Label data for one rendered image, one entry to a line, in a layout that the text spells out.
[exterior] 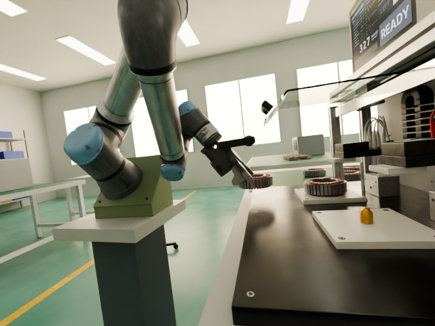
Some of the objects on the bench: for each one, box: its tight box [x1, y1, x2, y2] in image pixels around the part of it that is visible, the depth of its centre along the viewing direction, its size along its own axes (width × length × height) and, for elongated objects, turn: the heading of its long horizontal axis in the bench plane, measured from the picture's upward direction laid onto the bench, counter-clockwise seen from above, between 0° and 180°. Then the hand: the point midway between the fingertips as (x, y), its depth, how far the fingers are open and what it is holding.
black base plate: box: [231, 181, 435, 326], centre depth 48 cm, size 47×64×2 cm
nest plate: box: [312, 208, 435, 249], centre depth 37 cm, size 15×15×1 cm
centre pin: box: [359, 207, 374, 224], centre depth 36 cm, size 2×2×3 cm
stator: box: [302, 168, 326, 177], centre depth 108 cm, size 11×11×4 cm
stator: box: [344, 170, 361, 182], centre depth 88 cm, size 11×11×4 cm
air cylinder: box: [364, 173, 401, 197], centre depth 57 cm, size 5×8×6 cm
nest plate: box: [295, 188, 366, 204], centre depth 60 cm, size 15×15×1 cm
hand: (256, 181), depth 66 cm, fingers closed on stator, 13 cm apart
